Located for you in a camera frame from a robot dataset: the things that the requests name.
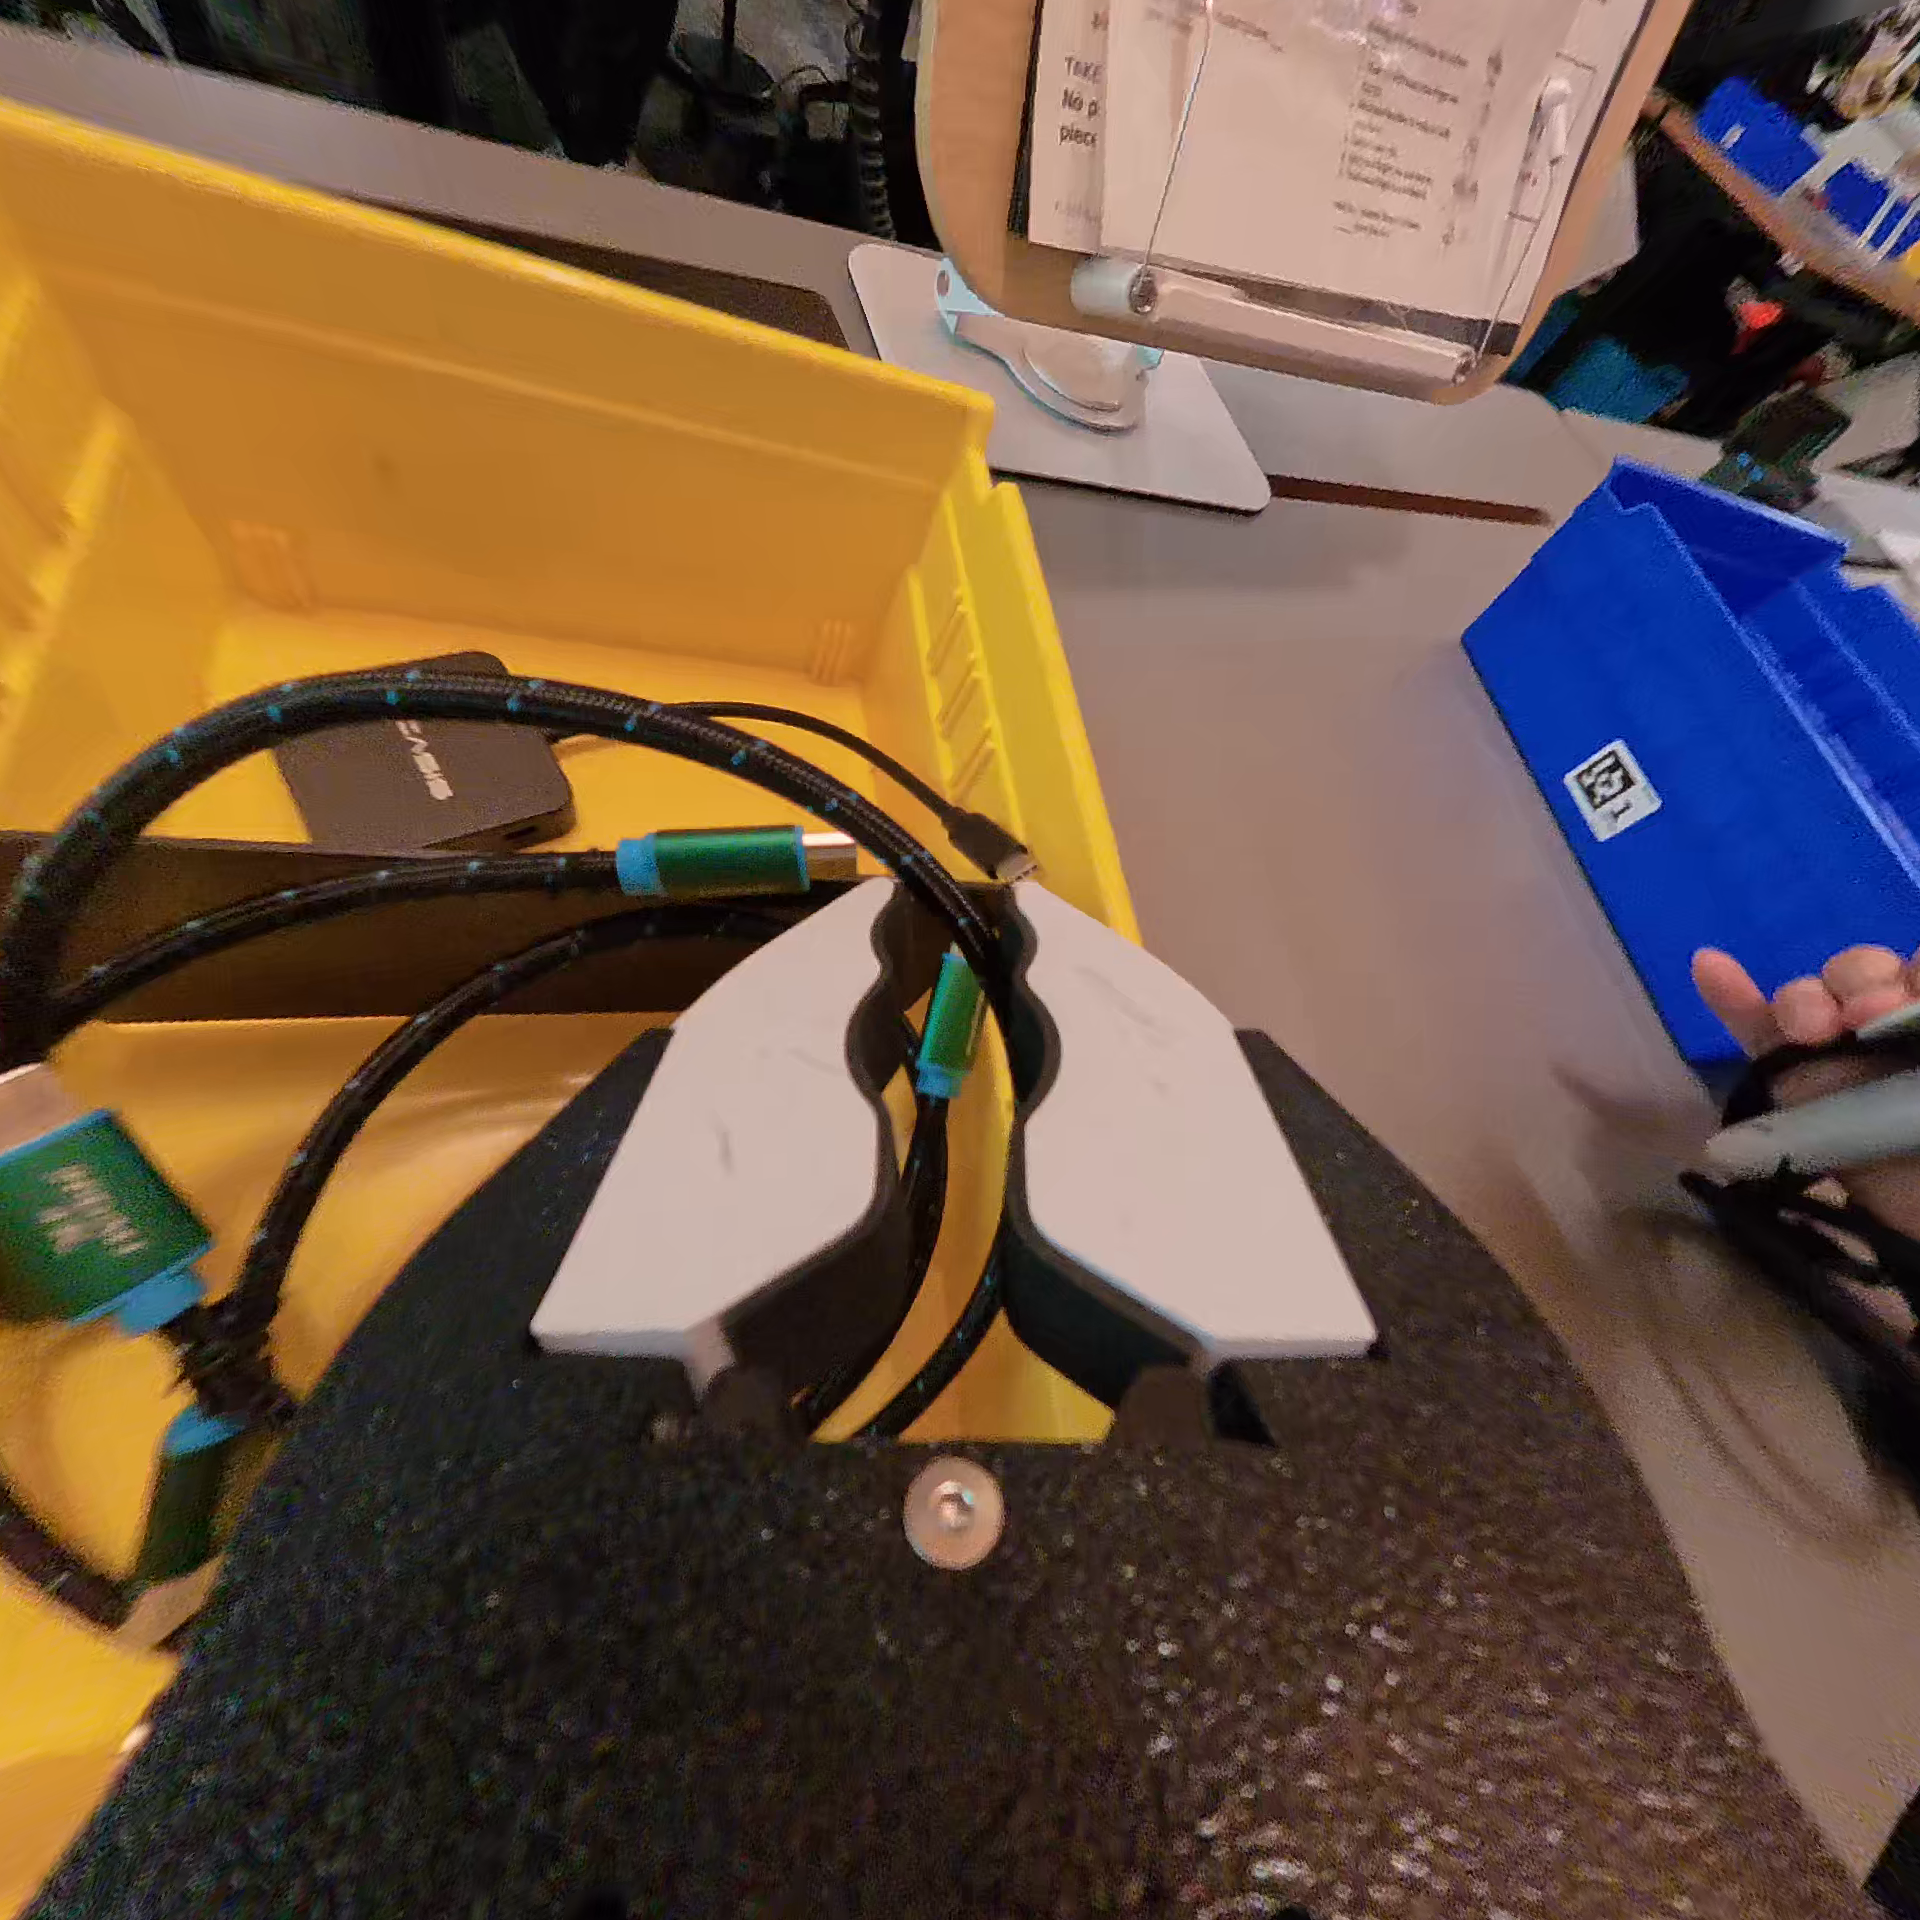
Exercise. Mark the small black flat adapter box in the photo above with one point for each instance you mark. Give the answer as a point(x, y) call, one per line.
point(428, 773)

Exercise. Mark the yellow plastic bin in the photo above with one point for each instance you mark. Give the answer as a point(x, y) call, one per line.
point(494, 451)

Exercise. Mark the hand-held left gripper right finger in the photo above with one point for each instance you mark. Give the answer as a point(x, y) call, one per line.
point(1170, 1171)

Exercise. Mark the person's right hand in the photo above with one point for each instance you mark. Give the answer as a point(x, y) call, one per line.
point(1793, 1001)

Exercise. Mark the wooden document stand with paper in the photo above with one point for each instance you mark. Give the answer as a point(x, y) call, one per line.
point(1277, 150)

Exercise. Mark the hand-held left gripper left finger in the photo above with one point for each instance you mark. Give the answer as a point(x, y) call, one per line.
point(750, 1156)

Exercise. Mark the blue plastic bin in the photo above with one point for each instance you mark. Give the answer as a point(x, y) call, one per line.
point(1725, 676)

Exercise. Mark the grey desk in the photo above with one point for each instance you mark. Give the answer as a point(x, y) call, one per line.
point(1320, 750)

